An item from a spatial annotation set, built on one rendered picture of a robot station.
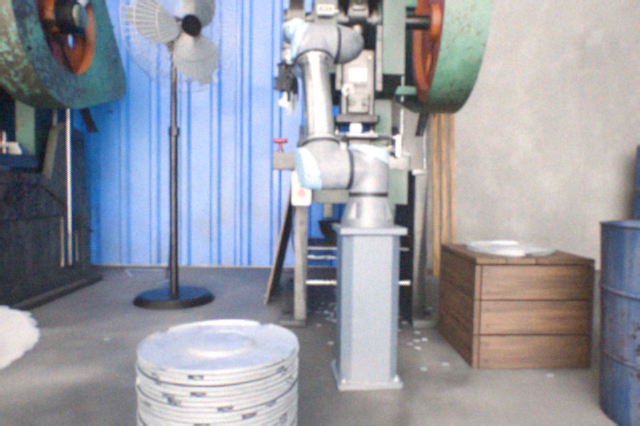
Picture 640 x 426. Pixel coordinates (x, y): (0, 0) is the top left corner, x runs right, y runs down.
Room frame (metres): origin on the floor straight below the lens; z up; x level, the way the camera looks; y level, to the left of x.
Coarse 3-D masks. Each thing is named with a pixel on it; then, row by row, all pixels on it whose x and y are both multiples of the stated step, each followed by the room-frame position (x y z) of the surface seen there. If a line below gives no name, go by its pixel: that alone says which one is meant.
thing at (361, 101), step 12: (360, 60) 2.10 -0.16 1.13; (372, 60) 2.10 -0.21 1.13; (348, 72) 2.09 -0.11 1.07; (360, 72) 2.09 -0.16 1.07; (372, 72) 2.10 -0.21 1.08; (348, 84) 2.08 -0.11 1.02; (360, 84) 2.10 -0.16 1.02; (372, 84) 2.10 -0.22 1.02; (348, 96) 2.06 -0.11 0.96; (360, 96) 2.07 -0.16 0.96; (372, 96) 2.10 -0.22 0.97; (348, 108) 2.06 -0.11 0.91; (360, 108) 2.07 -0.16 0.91; (372, 108) 2.10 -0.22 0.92
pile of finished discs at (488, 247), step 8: (472, 248) 1.60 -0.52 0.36; (480, 248) 1.56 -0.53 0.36; (488, 248) 1.54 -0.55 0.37; (496, 248) 1.59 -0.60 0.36; (504, 248) 1.58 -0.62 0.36; (512, 248) 1.57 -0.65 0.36; (520, 248) 1.57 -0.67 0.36; (528, 248) 1.60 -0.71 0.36; (536, 248) 1.61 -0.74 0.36; (544, 248) 1.61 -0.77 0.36; (552, 248) 1.60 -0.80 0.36
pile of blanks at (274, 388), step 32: (160, 384) 0.74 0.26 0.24; (192, 384) 0.72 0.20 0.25; (224, 384) 0.73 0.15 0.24; (256, 384) 0.74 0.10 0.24; (288, 384) 0.80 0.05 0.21; (160, 416) 0.73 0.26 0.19; (192, 416) 0.71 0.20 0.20; (224, 416) 0.72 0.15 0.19; (256, 416) 0.74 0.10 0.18; (288, 416) 0.80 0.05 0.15
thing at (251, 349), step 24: (168, 336) 0.90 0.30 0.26; (192, 336) 0.91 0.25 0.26; (216, 336) 0.89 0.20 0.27; (240, 336) 0.89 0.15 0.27; (264, 336) 0.91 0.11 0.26; (288, 336) 0.91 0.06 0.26; (144, 360) 0.76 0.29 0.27; (168, 360) 0.77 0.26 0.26; (192, 360) 0.78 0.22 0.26; (216, 360) 0.78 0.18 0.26; (240, 360) 0.78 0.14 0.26; (264, 360) 0.78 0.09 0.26
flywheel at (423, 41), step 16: (432, 0) 2.26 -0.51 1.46; (432, 16) 2.12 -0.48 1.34; (416, 32) 2.48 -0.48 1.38; (432, 32) 2.14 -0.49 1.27; (416, 48) 2.48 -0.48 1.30; (432, 48) 2.25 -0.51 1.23; (416, 64) 2.46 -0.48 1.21; (432, 64) 2.24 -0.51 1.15; (416, 80) 2.42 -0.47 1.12; (432, 80) 2.24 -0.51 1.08
